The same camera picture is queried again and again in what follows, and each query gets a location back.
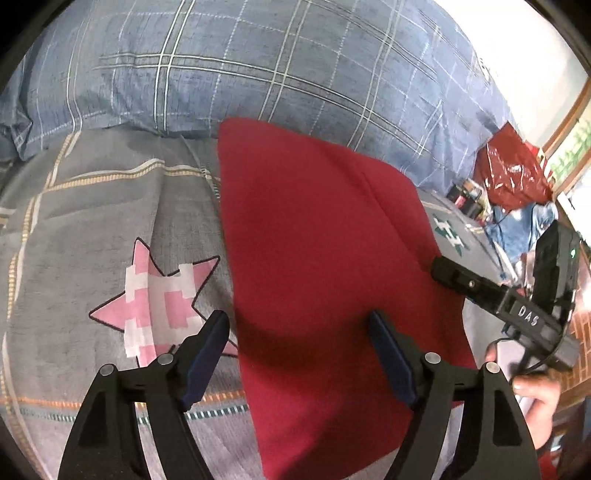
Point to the blue clothes pile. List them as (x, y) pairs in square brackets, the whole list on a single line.
[(517, 232)]

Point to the grey patterned bed sheet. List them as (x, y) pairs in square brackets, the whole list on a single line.
[(112, 251)]

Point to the red plastic bag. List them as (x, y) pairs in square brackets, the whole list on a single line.
[(510, 172)]

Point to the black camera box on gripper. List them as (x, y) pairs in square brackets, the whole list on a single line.
[(556, 268)]

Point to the small dark jar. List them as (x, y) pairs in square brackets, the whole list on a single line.
[(468, 197)]

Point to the blue plaid pillow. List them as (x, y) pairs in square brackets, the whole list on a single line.
[(398, 81)]

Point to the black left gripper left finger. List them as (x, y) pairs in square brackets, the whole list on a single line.
[(104, 442)]

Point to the red fleece garment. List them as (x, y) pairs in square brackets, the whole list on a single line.
[(317, 237)]

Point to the person's right hand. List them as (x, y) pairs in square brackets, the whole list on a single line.
[(544, 394)]

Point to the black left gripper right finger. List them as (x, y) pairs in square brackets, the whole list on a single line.
[(494, 441)]

